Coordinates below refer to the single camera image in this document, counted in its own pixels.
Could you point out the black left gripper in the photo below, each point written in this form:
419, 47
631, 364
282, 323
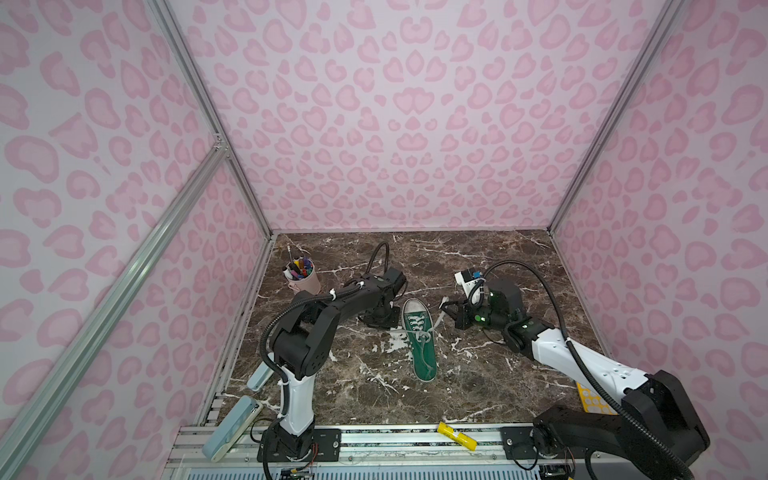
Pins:
393, 323

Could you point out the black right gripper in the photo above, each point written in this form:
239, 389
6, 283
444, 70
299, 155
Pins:
462, 316

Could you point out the green canvas sneaker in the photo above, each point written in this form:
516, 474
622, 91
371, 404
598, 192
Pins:
420, 339

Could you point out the white shoelace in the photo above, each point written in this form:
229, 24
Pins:
427, 330

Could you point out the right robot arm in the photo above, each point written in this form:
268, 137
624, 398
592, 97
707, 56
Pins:
653, 423

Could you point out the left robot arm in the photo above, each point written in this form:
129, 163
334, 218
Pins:
298, 342

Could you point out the pink pen cup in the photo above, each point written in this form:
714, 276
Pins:
309, 283

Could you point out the coloured pens bundle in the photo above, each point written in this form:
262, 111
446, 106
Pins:
298, 267

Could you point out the yellow marker tube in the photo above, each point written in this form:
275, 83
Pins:
457, 436

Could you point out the light blue device upper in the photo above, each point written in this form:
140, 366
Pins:
260, 377

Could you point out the light blue device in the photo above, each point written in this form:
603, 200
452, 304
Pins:
260, 377
232, 427

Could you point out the light blue device lower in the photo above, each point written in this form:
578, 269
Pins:
232, 427

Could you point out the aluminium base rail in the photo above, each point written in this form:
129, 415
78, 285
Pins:
503, 451

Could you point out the aluminium frame post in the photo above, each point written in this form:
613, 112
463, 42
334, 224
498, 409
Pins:
168, 24

